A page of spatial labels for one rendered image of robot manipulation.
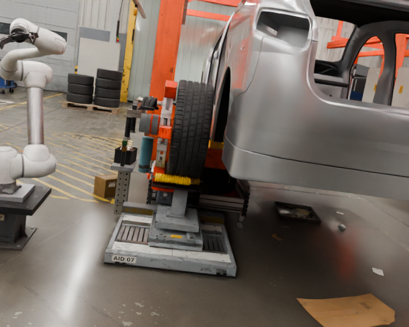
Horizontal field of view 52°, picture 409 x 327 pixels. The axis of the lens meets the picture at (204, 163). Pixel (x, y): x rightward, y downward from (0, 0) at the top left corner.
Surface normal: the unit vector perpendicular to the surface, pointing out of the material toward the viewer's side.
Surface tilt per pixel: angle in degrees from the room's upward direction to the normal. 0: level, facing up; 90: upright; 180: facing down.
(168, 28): 90
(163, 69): 90
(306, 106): 90
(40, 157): 70
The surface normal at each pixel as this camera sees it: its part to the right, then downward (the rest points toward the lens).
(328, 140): -0.11, 0.46
